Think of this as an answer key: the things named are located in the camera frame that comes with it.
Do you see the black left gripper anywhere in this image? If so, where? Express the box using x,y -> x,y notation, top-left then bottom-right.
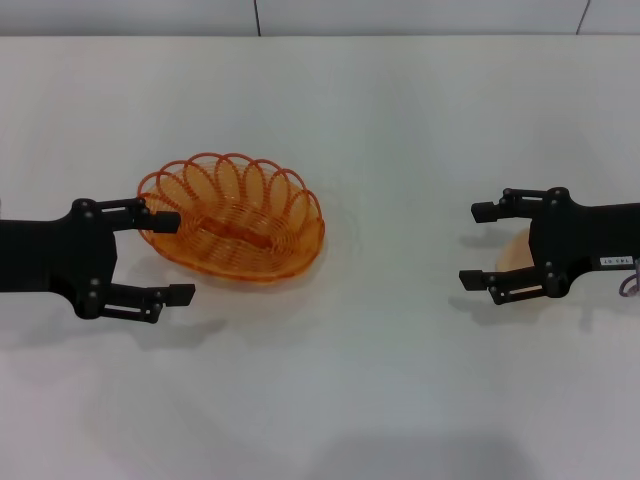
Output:
0,196 -> 197,326

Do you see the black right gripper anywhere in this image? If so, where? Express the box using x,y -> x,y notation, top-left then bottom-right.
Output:
458,186 -> 640,307

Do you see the beige round bread bun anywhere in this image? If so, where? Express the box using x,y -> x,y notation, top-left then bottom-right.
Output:
494,228 -> 549,298

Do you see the orange woven wire basket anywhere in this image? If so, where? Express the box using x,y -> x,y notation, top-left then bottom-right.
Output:
136,151 -> 327,289

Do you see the thin right gripper cable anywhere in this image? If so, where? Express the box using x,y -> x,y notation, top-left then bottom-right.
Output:
618,258 -> 640,300

